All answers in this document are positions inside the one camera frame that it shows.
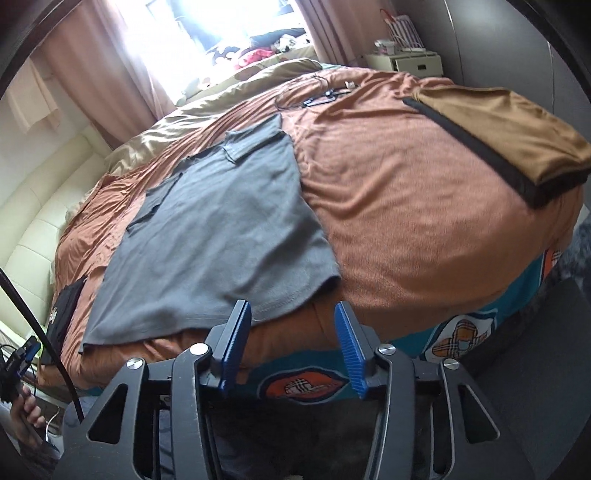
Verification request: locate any orange-brown bed sheet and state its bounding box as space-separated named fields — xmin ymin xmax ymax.
xmin=55 ymin=67 xmax=584 ymax=389

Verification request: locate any person's left hand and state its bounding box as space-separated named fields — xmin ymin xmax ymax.
xmin=10 ymin=386 xmax=46 ymax=449

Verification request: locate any grey t-shirt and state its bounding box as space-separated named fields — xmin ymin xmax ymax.
xmin=82 ymin=115 xmax=341 ymax=348

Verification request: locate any black coiled cable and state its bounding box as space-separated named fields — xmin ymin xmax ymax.
xmin=274 ymin=73 xmax=339 ymax=111

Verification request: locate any teal patterned bed cover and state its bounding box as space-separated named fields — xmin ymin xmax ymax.
xmin=233 ymin=250 xmax=562 ymax=405

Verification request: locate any red cloth at window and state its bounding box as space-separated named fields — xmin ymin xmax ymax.
xmin=236 ymin=48 xmax=276 ymax=69

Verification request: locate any black garment on bed edge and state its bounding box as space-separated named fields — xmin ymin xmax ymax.
xmin=46 ymin=276 xmax=86 ymax=357

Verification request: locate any white bedside cabinet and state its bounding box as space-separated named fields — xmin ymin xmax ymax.
xmin=365 ymin=51 xmax=444 ymax=78

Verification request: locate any cream leather sofa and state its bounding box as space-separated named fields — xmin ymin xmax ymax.
xmin=1 ymin=126 xmax=111 ymax=325

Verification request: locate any olive beige duvet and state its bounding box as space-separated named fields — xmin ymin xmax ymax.
xmin=105 ymin=58 xmax=322 ymax=176

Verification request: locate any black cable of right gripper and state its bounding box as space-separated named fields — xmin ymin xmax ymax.
xmin=0 ymin=268 xmax=86 ymax=423

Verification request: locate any striped gift bag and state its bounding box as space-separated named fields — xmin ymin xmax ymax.
xmin=380 ymin=9 xmax=425 ymax=51

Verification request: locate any pink curtain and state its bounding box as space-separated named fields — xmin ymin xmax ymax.
xmin=38 ymin=1 xmax=174 ymax=148

